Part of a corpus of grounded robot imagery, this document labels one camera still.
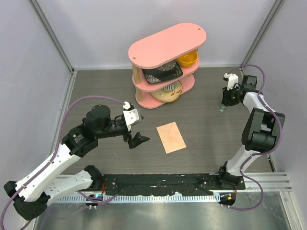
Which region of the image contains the pink envelope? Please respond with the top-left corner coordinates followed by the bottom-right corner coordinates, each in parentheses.
top-left (156, 122), bottom-right (187, 154)

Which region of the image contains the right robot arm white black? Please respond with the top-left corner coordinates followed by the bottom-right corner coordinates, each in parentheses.
top-left (216, 73), bottom-right (285, 189)

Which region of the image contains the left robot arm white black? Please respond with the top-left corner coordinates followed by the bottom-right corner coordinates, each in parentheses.
top-left (4, 102), bottom-right (149, 220)

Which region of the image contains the beige patterned plate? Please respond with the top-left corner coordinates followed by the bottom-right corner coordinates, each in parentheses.
top-left (150, 81), bottom-right (183, 103)

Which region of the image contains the yellow bowl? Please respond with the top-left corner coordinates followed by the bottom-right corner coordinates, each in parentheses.
top-left (177, 50), bottom-right (198, 67)

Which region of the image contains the striped small bowl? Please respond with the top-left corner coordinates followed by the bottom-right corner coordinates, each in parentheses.
top-left (161, 81), bottom-right (177, 92)

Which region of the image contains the black floral plate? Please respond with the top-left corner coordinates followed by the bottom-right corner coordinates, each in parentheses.
top-left (142, 59), bottom-right (183, 84)

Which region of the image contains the pink three-tier shelf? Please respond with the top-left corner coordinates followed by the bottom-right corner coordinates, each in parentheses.
top-left (128, 23), bottom-right (207, 109)

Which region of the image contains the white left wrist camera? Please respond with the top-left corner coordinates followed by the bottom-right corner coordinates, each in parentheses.
top-left (123, 101), bottom-right (143, 131)

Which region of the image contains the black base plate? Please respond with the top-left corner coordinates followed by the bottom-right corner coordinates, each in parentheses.
top-left (74, 172), bottom-right (246, 196)

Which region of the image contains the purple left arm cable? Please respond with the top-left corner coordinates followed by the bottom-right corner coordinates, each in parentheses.
top-left (0, 95), bottom-right (128, 230)

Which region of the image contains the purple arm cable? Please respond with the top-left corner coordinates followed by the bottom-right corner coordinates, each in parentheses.
top-left (0, 95), bottom-right (128, 230)
top-left (226, 64), bottom-right (283, 211)

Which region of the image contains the aluminium frame rail right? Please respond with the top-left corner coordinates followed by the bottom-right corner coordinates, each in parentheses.
top-left (241, 0), bottom-right (285, 65)

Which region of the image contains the aluminium frame rail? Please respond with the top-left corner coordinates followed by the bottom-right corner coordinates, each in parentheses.
top-left (28, 0), bottom-right (74, 74)
top-left (241, 0), bottom-right (285, 65)

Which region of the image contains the white slotted cable duct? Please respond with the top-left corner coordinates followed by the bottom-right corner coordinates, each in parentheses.
top-left (56, 193), bottom-right (220, 205)

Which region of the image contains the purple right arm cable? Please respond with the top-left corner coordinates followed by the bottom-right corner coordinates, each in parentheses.
top-left (226, 64), bottom-right (283, 211)

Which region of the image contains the aluminium frame rail left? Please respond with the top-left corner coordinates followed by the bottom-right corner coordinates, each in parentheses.
top-left (28, 0), bottom-right (74, 74)

